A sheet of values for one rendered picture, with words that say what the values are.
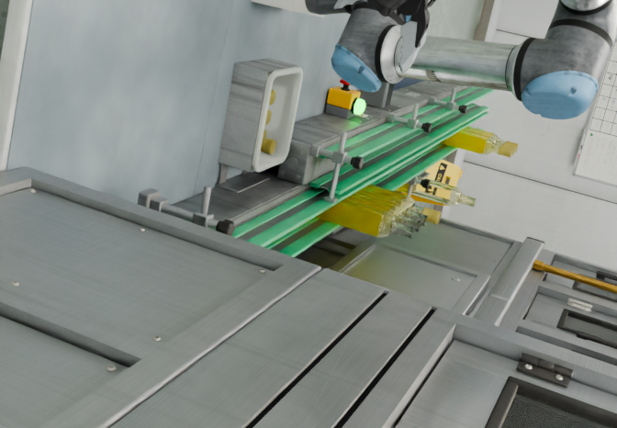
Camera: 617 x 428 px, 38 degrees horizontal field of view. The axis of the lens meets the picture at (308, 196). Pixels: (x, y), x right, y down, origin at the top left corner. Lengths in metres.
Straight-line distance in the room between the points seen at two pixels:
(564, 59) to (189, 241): 0.74
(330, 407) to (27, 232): 0.49
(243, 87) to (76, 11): 0.58
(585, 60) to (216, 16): 0.70
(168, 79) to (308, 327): 0.79
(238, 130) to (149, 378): 1.13
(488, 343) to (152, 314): 0.40
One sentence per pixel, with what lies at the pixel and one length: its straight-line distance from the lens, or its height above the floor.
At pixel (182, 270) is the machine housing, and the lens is 1.11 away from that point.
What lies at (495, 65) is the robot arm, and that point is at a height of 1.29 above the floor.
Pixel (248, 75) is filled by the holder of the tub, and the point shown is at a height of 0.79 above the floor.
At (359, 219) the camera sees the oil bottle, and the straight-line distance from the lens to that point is 2.12.
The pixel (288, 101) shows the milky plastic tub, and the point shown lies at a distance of 2.02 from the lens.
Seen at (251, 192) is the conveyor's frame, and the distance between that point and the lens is 1.96.
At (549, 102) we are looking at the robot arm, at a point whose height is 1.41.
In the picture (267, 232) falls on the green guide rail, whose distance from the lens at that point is 1.79.
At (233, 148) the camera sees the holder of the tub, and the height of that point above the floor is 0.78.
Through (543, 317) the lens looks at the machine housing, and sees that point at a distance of 2.30.
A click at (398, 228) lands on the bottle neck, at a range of 2.11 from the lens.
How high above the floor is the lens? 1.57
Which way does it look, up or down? 19 degrees down
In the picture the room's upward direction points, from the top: 107 degrees clockwise
